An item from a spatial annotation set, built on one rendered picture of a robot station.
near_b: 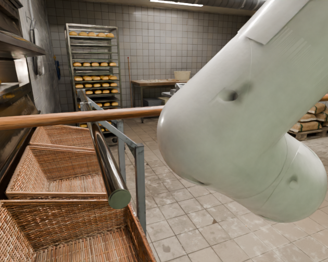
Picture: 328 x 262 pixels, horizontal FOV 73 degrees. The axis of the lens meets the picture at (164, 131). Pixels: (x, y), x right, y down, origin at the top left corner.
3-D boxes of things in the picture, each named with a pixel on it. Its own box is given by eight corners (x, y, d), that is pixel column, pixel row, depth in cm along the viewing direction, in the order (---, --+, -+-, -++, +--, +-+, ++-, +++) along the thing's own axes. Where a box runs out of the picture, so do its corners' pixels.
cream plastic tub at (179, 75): (177, 80, 540) (178, 71, 533) (171, 79, 577) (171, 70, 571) (193, 80, 555) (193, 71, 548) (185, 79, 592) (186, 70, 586)
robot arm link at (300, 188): (312, 252, 27) (362, 175, 27) (253, 226, 21) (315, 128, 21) (235, 193, 39) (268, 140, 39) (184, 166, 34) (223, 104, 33)
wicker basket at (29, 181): (15, 251, 92) (0, 193, 84) (33, 185, 142) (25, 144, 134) (129, 221, 110) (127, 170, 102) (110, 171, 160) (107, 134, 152)
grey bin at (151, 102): (148, 111, 520) (147, 101, 513) (141, 107, 564) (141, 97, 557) (162, 110, 533) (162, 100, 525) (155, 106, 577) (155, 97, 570)
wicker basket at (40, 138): (34, 182, 145) (27, 143, 137) (43, 152, 195) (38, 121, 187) (110, 169, 162) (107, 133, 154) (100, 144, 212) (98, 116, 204)
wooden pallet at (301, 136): (300, 141, 390) (301, 133, 386) (264, 129, 461) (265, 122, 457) (343, 133, 433) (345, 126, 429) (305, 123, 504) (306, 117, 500)
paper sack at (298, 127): (297, 134, 390) (298, 125, 385) (280, 128, 423) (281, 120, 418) (323, 129, 408) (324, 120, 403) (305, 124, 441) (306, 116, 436)
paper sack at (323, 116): (323, 123, 407) (325, 114, 401) (305, 119, 439) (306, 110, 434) (346, 119, 426) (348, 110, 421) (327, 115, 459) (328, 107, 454)
